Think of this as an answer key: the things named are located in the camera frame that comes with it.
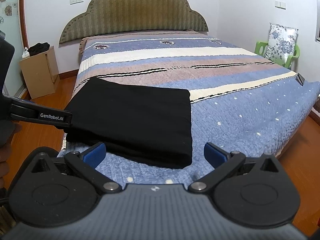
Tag green plastic chair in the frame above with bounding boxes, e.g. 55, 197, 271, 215
255, 41, 300, 70

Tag sliding window beside chair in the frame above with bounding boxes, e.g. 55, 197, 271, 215
314, 0, 320, 42

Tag dark cloth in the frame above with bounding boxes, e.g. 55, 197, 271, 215
27, 42, 51, 57

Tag olive upholstered headboard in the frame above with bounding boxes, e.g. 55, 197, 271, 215
59, 0, 209, 47

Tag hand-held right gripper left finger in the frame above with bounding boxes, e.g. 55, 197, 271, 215
30, 141, 123, 194

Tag person's left hand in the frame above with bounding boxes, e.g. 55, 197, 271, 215
0, 124, 23, 188

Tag bed with striped blanket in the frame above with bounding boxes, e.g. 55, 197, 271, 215
57, 30, 320, 185

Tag blue floral pillow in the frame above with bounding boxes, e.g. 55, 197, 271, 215
265, 22, 299, 64

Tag flower patterned glass door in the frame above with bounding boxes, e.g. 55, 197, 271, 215
0, 0, 28, 49

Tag cardboard box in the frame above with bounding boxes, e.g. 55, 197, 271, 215
18, 46, 61, 100

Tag black pants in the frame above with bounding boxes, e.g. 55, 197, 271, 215
62, 77, 193, 169

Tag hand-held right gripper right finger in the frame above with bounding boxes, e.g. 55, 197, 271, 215
187, 142, 279, 194

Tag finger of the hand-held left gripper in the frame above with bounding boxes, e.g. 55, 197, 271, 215
3, 93, 73, 129

